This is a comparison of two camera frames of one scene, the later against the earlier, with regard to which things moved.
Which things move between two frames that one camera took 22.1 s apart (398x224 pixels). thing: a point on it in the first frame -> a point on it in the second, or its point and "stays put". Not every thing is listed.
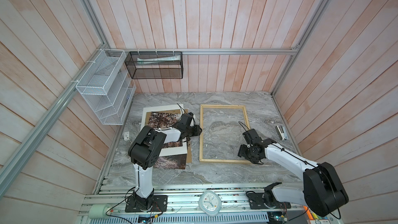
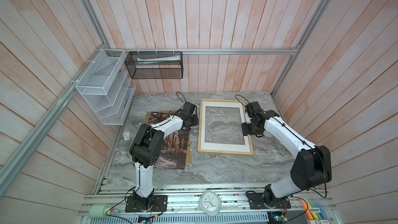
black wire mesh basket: [155, 65] stays put
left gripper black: [197, 132] -> [196, 122]
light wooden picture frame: [238, 161] -> [220, 130]
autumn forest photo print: [166, 120] stays put
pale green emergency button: [98, 211] stays put
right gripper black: [241, 148] -> [244, 130]
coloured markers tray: [313, 218] stays put
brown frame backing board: [188, 152] stays put
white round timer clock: [210, 202] stays put
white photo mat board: [167, 150] -> [223, 147]
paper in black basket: [143, 61] stays put
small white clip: [126, 136] stays put
